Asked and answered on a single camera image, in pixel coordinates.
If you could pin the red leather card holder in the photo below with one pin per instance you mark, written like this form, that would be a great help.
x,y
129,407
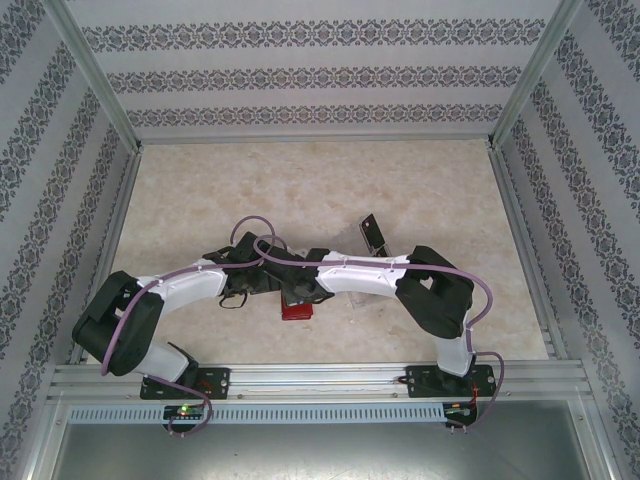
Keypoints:
x,y
297,314

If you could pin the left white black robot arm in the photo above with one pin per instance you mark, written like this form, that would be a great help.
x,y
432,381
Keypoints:
x,y
190,285

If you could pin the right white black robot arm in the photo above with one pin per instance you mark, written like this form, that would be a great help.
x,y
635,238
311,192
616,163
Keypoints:
x,y
360,282

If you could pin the clear acrylic card stand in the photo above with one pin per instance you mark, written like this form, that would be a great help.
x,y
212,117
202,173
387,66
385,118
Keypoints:
x,y
357,301

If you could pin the black VIP card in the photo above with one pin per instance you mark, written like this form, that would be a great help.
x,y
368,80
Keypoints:
x,y
372,235

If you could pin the aluminium thin edge strip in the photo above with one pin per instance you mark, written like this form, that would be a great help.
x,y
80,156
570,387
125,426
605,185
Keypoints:
x,y
320,142

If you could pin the grey metal panel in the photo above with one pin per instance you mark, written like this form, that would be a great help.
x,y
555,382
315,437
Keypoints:
x,y
320,455

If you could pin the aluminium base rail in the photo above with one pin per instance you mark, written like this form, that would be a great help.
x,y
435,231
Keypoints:
x,y
320,380

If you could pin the aluminium side rail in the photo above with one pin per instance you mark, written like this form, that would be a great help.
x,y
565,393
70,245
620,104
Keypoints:
x,y
520,225
114,225

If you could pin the aluminium frame post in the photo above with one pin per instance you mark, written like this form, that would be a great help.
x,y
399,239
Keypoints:
x,y
531,75
95,75

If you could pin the aluminium frame bar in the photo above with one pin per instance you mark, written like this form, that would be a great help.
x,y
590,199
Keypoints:
x,y
593,440
42,450

